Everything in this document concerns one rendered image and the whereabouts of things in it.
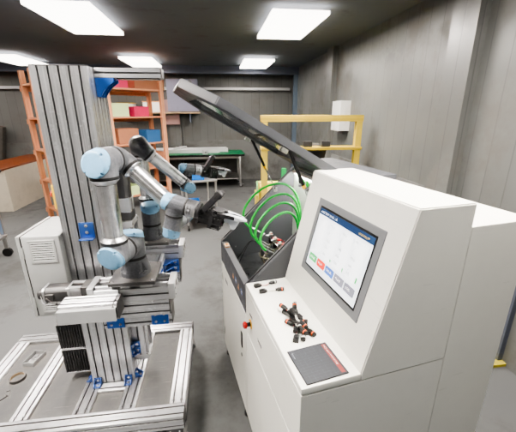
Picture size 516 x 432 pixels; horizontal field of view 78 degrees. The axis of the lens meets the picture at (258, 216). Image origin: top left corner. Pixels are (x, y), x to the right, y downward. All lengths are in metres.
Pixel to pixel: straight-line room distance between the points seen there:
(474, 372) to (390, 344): 0.50
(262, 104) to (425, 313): 8.20
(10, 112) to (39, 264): 8.42
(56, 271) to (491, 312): 1.99
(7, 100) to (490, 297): 10.08
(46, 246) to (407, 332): 1.70
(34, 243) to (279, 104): 7.88
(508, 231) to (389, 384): 0.67
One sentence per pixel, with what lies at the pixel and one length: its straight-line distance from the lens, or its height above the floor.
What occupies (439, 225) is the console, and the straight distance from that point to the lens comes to 1.13.
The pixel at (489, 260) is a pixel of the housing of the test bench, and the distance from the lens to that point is 1.36.
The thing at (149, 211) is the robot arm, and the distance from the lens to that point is 2.12.
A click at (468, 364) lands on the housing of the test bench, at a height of 0.88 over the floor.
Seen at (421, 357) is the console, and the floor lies 0.98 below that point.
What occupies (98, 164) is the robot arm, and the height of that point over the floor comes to 1.63.
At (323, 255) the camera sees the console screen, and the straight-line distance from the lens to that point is 1.42.
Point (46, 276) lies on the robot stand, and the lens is 2.04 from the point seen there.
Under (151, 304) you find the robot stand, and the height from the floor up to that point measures 0.88.
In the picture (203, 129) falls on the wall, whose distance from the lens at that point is 9.00.
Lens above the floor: 1.82
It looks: 18 degrees down
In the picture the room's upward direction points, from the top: straight up
